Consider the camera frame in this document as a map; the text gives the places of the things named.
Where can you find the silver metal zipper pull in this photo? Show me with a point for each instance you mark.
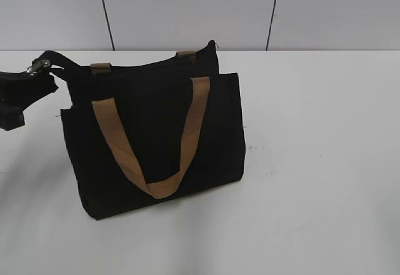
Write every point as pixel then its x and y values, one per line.
pixel 38 67

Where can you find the black canvas tote bag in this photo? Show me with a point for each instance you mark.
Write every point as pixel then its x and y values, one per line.
pixel 142 135

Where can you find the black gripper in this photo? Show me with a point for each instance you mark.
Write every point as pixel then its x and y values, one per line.
pixel 20 90

